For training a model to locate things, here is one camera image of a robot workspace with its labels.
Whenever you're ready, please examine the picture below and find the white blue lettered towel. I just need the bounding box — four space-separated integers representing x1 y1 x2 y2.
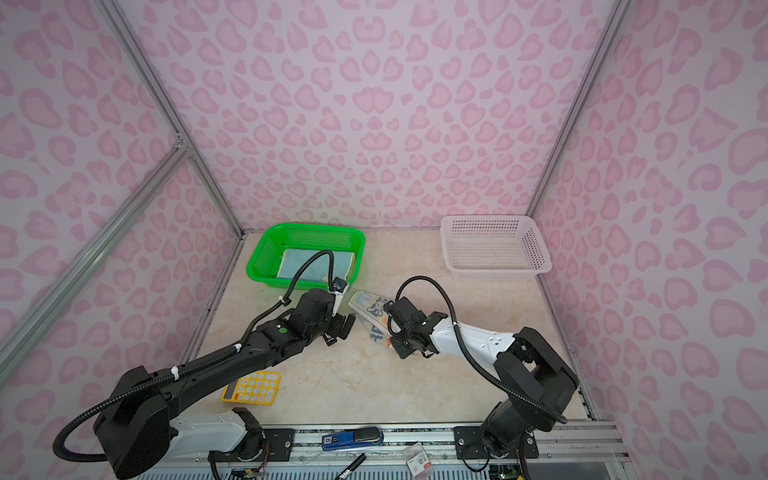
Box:
348 290 392 349

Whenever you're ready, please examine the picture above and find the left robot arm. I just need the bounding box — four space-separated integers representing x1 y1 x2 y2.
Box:
94 289 356 479

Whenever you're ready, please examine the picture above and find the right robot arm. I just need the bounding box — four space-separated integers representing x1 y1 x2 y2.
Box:
384 302 579 458

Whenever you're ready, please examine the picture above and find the green plastic basket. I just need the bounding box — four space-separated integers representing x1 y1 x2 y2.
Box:
246 223 366 290

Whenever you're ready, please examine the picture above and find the yellow calculator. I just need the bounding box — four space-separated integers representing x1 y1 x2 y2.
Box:
221 371 281 406

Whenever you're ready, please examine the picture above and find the white plastic basket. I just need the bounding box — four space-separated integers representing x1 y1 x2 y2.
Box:
440 215 552 281

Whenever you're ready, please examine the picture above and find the blue stapler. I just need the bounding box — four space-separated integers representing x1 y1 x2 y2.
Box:
321 426 384 452

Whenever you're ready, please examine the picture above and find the small plastic bag red label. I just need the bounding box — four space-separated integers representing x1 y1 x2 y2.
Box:
403 442 432 480

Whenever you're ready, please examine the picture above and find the black pen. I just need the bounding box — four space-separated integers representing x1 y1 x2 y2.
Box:
335 453 367 480

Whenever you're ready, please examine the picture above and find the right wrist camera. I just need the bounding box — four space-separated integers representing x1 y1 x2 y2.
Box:
383 298 427 332

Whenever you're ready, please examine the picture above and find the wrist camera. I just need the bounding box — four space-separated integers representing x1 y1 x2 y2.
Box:
383 298 427 332
329 277 349 316

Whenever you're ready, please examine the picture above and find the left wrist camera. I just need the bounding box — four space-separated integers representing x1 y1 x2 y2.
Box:
329 277 349 316

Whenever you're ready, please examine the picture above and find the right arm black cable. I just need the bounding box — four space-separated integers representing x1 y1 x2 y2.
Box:
386 275 568 426

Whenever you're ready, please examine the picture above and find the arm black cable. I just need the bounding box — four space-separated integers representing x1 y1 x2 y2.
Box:
386 275 568 426
52 249 337 480

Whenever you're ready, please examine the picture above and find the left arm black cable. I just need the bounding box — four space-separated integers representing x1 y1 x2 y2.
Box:
52 249 337 480

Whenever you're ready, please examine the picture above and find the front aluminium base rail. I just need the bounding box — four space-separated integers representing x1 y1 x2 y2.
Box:
110 419 631 480

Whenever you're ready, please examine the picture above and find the aluminium frame rail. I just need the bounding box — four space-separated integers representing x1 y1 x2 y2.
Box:
1 1 245 385

